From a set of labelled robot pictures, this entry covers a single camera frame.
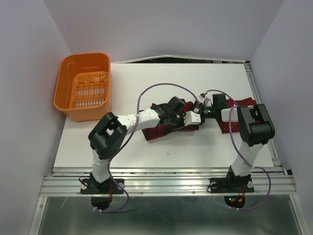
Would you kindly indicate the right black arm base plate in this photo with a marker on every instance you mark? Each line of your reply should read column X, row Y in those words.
column 231, row 186

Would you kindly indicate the red black plaid skirt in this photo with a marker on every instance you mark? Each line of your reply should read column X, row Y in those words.
column 173, row 107

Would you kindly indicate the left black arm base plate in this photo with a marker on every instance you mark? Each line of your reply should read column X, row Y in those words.
column 115, row 187

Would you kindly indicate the aluminium front rail frame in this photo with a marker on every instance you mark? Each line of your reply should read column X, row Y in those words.
column 63, row 182

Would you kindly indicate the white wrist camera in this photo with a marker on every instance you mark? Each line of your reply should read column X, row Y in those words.
column 191, row 118
column 205, row 100

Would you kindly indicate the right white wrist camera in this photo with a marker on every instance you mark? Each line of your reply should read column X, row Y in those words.
column 205, row 100

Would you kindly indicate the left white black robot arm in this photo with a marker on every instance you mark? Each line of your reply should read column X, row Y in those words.
column 107, row 137

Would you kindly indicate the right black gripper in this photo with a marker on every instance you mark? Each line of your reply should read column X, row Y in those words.
column 203, row 119

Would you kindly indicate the red polka dot skirt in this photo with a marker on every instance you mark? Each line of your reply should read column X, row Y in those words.
column 224, row 126

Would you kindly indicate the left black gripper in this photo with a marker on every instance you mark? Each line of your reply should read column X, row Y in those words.
column 181, row 114

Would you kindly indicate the orange plastic bin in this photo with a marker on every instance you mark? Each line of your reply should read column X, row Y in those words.
column 84, row 86

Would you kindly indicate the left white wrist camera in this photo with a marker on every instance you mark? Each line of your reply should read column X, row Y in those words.
column 191, row 118

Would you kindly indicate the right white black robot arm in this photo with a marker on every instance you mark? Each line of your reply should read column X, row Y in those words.
column 250, row 128

